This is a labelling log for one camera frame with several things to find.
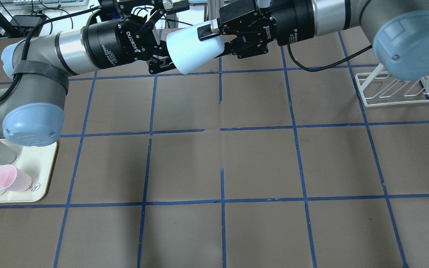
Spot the pink plastic cup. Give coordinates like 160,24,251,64
0,165,32,192

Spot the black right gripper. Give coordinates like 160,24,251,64
197,0,315,59

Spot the cream serving tray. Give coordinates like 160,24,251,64
0,139,58,203

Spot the black braided camera cable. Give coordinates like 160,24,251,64
0,6,101,136

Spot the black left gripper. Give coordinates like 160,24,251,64
82,0,190,74

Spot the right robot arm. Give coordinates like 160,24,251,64
196,0,429,81

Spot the light blue plastic cup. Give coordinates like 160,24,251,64
166,20,225,74

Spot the white wire cup rack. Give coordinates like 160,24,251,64
355,64,429,107

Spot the aluminium frame post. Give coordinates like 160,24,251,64
207,0,226,20

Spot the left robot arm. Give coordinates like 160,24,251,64
0,0,190,147

